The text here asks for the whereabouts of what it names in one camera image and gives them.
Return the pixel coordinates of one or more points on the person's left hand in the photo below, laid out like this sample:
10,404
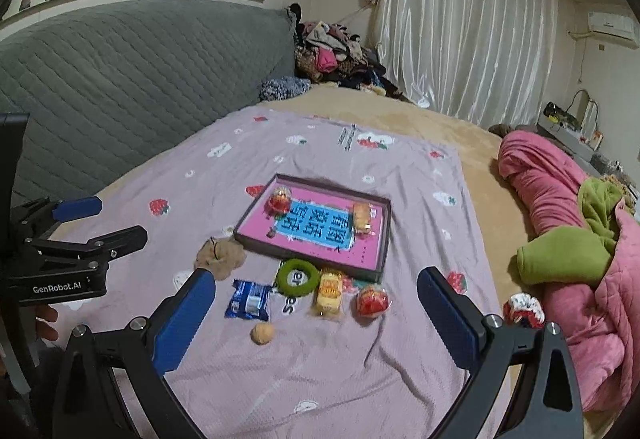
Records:
46,324

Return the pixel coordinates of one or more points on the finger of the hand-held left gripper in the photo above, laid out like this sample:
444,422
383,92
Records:
80,206
120,239

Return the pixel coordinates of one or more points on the grey quilted headboard cover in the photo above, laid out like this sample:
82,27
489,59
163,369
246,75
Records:
125,84

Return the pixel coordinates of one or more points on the dark brown cushion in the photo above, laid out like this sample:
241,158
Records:
505,129

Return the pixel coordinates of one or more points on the round tan cookie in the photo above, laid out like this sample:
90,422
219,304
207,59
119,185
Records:
262,334

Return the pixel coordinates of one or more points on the orange bread packet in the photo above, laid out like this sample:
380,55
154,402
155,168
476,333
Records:
362,217

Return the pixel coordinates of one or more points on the purple strawberry print sheet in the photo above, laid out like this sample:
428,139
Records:
310,369

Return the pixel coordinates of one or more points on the blue snack packet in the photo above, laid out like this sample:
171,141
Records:
248,300

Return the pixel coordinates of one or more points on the red snack packet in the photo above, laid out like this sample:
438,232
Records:
372,301

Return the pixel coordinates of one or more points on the red yellow round snack pack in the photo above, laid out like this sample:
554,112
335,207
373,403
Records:
280,200

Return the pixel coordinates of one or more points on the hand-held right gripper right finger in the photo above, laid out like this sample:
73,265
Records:
447,319

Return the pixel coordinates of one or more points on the arched mirror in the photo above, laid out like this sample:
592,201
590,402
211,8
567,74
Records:
580,106

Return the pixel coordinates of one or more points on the green blanket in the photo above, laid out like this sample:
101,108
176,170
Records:
560,259

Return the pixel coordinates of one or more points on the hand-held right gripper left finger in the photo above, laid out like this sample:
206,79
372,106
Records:
186,321

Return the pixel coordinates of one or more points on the pink quilt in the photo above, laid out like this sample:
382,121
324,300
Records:
540,184

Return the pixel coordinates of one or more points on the yellow snack packet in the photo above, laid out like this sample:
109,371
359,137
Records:
330,294

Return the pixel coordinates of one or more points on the white air conditioner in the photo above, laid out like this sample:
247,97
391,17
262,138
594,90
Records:
612,25

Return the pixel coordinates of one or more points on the cluttered grey desk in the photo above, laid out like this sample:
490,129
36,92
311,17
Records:
575,141

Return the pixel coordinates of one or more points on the blue patterned cloth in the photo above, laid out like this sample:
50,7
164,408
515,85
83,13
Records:
282,88

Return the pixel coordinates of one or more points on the white satin curtain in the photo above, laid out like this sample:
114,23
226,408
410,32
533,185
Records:
460,19

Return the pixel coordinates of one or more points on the pile of clothes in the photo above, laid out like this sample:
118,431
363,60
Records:
340,54

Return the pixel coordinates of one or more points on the tan plush toy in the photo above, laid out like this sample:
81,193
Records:
222,256

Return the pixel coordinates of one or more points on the pink printed shallow box tray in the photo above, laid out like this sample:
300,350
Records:
370,259

